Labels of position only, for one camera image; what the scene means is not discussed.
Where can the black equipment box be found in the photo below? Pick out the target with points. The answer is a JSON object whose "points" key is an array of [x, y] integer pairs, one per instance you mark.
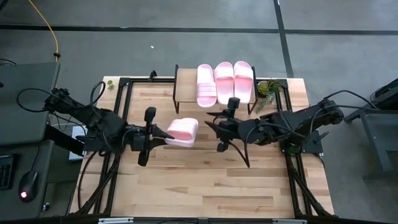
{"points": [[387, 95]]}

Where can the grey side table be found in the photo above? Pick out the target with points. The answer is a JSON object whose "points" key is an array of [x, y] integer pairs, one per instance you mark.
{"points": [[376, 140]]}

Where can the dark grey desk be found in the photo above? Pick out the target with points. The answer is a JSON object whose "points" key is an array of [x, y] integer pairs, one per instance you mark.
{"points": [[25, 124]]}

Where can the black computer mouse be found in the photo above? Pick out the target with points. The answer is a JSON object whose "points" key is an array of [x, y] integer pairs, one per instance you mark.
{"points": [[29, 183]]}

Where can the wooden shelf black metal frame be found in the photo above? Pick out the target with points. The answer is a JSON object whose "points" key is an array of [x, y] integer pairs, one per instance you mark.
{"points": [[186, 87]]}

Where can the black aluminium table frame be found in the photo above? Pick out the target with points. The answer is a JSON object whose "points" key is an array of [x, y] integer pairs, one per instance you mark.
{"points": [[146, 80]]}

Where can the pink rubber slide sandal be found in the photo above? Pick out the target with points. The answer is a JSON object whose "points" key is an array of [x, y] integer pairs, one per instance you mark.
{"points": [[185, 130], [244, 81], [224, 84], [206, 84]]}

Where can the small green plant sprig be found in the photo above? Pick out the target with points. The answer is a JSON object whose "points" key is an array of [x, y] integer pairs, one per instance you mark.
{"points": [[110, 85]]}

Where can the silver metal bracket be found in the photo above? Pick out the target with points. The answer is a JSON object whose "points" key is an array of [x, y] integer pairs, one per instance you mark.
{"points": [[115, 220], [289, 221]]}

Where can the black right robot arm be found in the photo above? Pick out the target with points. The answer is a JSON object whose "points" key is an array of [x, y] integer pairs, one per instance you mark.
{"points": [[295, 119]]}

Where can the black diagonal strut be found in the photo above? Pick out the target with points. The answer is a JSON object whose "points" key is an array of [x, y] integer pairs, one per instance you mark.
{"points": [[65, 140]]}

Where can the green succulent in pot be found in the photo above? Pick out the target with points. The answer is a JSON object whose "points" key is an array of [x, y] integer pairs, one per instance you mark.
{"points": [[264, 88]]}

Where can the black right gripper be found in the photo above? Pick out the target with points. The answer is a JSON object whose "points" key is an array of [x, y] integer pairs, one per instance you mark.
{"points": [[242, 130]]}

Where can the black keyboard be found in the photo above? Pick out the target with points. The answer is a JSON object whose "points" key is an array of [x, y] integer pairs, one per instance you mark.
{"points": [[6, 172]]}

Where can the white box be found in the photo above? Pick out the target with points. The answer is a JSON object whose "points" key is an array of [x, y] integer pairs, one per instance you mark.
{"points": [[79, 130]]}

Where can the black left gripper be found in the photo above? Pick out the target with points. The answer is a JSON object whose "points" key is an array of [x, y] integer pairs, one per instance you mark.
{"points": [[140, 137]]}

